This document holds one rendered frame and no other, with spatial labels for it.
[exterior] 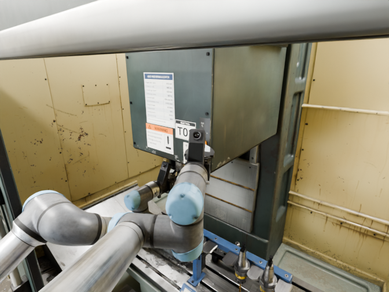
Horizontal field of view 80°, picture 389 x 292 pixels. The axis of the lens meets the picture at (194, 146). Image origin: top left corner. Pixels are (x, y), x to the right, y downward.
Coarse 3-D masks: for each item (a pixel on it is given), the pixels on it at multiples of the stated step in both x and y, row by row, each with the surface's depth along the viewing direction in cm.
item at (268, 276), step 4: (268, 268) 85; (272, 268) 84; (264, 272) 87; (268, 272) 85; (272, 272) 85; (264, 276) 86; (268, 276) 85; (272, 276) 85; (264, 280) 87; (268, 280) 85; (272, 280) 86
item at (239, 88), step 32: (128, 64) 95; (160, 64) 84; (192, 64) 75; (224, 64) 75; (256, 64) 93; (192, 96) 79; (224, 96) 79; (256, 96) 99; (224, 128) 83; (256, 128) 106; (224, 160) 88
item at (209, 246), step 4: (208, 240) 108; (204, 244) 105; (208, 244) 105; (212, 244) 105; (216, 244) 105; (204, 248) 103; (208, 248) 103; (212, 248) 103; (204, 252) 102; (208, 252) 101
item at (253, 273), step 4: (252, 264) 95; (252, 268) 93; (256, 268) 93; (260, 268) 93; (248, 272) 91; (252, 272) 91; (256, 272) 91; (260, 272) 91; (248, 276) 90; (252, 276) 89; (256, 276) 89; (256, 280) 88
